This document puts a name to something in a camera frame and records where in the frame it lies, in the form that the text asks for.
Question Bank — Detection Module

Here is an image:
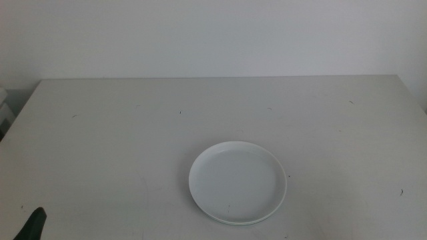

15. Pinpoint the pale green shallow bowl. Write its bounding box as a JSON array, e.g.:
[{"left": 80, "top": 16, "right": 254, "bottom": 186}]
[{"left": 199, "top": 209, "right": 280, "bottom": 227}]

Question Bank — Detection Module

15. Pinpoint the white shallow bowl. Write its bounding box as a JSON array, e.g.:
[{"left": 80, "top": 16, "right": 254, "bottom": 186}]
[{"left": 188, "top": 141, "right": 288, "bottom": 225}]

